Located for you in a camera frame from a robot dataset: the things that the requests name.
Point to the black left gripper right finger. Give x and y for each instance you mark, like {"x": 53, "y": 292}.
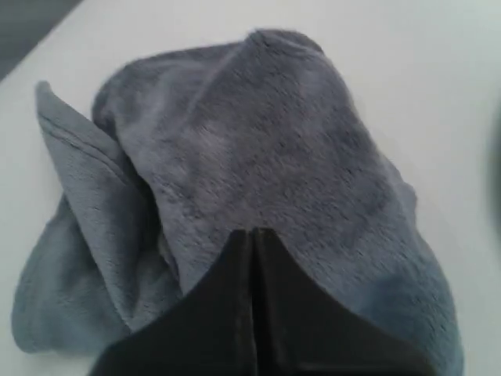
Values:
{"x": 300, "y": 330}

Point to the grey fleece cloth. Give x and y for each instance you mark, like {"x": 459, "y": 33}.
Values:
{"x": 186, "y": 146}

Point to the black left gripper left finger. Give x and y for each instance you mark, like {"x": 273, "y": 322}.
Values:
{"x": 209, "y": 332}

